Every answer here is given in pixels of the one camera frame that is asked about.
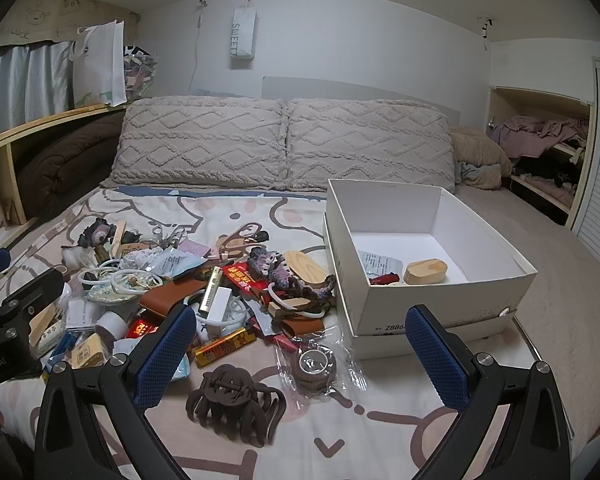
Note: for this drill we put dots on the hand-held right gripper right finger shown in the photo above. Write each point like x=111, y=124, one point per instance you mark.
x=437, y=360

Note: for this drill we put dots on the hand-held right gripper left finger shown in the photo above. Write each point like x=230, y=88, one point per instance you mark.
x=162, y=355

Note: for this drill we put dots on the white cardboard box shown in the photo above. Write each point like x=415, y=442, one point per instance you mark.
x=430, y=307

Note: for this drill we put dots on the brown hair claw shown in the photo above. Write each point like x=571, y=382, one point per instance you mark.
x=215, y=394

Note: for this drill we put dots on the brown tape roll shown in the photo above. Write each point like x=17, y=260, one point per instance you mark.
x=325, y=377

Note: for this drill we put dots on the blue-edged foil sachet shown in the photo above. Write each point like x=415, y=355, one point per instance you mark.
x=184, y=369

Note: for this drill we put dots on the red foil packet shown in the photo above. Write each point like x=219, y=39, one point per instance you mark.
x=142, y=328

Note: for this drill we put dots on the brown leather pouch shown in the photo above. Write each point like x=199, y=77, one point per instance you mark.
x=167, y=297

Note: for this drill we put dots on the round clear-lid container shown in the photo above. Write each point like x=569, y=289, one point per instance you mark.
x=111, y=325

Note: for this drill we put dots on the yellow snack bar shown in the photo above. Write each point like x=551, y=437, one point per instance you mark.
x=225, y=347

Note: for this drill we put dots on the white power adapter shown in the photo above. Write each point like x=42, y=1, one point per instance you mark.
x=216, y=305

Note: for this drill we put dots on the yellow paper box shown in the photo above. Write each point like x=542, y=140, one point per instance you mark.
x=87, y=355

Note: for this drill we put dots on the gold lighter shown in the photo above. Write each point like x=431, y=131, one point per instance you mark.
x=211, y=287

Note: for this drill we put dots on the dark crochet flower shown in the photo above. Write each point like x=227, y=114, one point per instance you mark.
x=97, y=235

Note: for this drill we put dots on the oval wooden block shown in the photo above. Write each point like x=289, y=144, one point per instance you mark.
x=425, y=271
x=305, y=265

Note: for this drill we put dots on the white printed sachet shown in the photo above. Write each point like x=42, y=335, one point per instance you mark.
x=177, y=262

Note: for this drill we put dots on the small red item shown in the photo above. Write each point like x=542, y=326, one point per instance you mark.
x=385, y=278

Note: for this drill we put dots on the flat wooden stick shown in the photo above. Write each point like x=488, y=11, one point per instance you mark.
x=118, y=240

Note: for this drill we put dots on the red printed packet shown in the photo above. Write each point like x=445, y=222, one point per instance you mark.
x=242, y=280

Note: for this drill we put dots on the pink notepad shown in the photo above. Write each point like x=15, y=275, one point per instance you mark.
x=195, y=249

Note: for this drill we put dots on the silver foil sachet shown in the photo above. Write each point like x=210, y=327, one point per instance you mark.
x=377, y=262

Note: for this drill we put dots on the red snack bar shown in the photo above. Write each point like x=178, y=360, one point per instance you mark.
x=282, y=341

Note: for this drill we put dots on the brown comforter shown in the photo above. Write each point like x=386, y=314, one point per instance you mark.
x=65, y=160

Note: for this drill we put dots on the purple crochet piece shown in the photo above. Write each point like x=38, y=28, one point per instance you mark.
x=275, y=270

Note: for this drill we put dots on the wooden shelf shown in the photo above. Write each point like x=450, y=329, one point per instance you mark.
x=45, y=117

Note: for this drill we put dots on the grey curtain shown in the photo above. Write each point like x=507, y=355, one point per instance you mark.
x=25, y=80

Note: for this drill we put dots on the grey blue cloth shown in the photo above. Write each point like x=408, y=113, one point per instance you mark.
x=472, y=172

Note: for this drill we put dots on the dark clothes pile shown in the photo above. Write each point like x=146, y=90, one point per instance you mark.
x=545, y=180

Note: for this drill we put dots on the beige cushion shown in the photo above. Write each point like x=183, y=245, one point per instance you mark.
x=480, y=147

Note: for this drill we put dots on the beige textured pillow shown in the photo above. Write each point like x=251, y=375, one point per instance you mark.
x=200, y=140
x=370, y=145

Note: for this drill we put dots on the white tote bag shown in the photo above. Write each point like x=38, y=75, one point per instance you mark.
x=97, y=65

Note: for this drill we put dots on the cardboard with drawings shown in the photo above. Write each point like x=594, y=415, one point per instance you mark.
x=30, y=15

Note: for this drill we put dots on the pink clothes pile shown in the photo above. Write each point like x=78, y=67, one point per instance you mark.
x=535, y=127

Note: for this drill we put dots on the grey headboard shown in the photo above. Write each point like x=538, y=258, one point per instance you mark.
x=380, y=90

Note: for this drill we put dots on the white hanging paper bag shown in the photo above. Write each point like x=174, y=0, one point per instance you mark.
x=242, y=35

